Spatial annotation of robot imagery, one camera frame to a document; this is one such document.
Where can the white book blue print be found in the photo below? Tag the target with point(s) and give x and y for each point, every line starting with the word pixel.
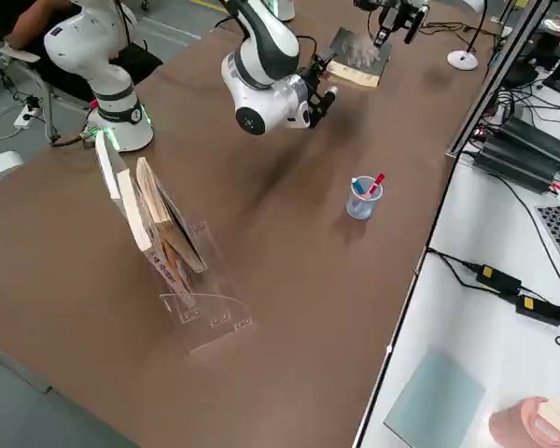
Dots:
pixel 135 214

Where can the person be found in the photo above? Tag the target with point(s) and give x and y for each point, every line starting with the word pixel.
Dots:
pixel 0 14

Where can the aluminium frame post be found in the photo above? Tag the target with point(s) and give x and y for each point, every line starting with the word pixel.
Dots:
pixel 499 79

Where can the blue marker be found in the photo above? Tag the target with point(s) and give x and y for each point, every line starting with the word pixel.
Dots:
pixel 358 184

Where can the black power adapter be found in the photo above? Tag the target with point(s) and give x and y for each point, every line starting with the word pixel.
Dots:
pixel 499 277
pixel 539 310

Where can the thin white book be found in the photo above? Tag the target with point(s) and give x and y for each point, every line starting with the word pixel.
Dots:
pixel 107 163

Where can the office chair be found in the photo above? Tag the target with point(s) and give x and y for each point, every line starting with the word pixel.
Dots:
pixel 21 53

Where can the black power supply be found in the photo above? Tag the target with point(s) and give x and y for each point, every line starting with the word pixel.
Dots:
pixel 527 149

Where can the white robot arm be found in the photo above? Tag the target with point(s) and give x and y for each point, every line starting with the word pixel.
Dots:
pixel 282 9
pixel 112 79

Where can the white power strip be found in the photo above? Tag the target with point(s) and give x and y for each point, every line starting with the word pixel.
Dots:
pixel 27 114

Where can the clear plastic pen cup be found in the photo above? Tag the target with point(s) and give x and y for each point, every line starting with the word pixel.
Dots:
pixel 364 207

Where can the clear acrylic storage rack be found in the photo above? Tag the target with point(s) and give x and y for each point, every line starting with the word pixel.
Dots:
pixel 214 303

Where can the pale blue glass plate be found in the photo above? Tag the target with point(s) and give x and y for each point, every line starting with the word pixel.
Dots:
pixel 434 396

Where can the dark book with hand cover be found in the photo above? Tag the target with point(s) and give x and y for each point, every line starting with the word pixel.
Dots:
pixel 359 58

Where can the brown cover book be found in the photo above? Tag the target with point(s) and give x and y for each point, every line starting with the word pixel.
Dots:
pixel 177 233

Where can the white control box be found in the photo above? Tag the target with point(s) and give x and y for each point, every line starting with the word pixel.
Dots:
pixel 0 168

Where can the red capped marker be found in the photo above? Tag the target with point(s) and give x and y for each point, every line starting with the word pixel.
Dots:
pixel 379 182

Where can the white desk lamp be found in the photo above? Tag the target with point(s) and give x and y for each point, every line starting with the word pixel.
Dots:
pixel 462 60

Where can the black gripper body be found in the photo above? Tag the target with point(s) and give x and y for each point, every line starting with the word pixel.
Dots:
pixel 403 4
pixel 315 95

